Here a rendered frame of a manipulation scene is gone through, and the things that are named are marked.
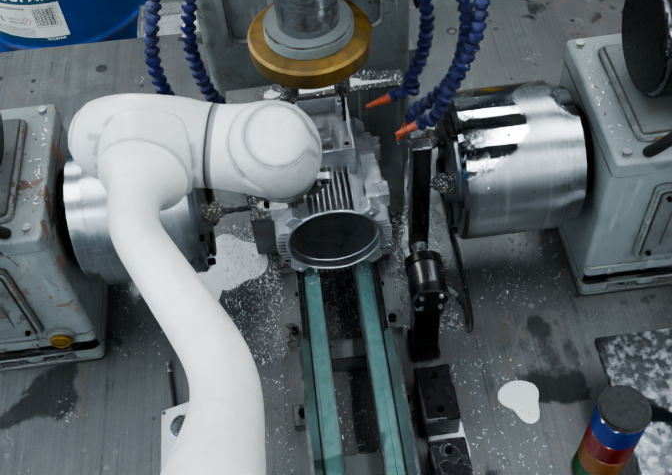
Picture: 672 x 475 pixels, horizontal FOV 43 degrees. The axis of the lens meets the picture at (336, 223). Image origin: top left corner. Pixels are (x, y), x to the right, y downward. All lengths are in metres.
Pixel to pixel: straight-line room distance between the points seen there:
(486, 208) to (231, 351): 0.69
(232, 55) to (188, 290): 0.76
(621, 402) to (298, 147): 0.47
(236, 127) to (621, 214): 0.73
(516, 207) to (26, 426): 0.90
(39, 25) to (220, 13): 1.56
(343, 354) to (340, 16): 0.57
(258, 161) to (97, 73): 1.21
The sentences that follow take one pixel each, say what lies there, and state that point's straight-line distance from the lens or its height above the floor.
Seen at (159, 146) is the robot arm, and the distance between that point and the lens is 0.97.
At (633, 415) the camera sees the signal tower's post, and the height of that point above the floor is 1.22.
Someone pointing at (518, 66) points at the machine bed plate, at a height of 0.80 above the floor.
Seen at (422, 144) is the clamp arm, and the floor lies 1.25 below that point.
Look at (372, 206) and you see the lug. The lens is 1.35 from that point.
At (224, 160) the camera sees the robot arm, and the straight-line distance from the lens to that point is 0.98.
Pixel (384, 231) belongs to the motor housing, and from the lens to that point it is 1.41.
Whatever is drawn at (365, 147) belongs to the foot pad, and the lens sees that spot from 1.45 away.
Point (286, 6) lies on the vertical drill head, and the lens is 1.19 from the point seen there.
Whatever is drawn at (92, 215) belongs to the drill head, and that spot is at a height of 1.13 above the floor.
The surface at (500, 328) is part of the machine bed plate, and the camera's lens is 1.57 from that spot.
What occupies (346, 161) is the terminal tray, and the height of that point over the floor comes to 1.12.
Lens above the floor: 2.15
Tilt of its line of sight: 53 degrees down
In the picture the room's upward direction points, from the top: 6 degrees counter-clockwise
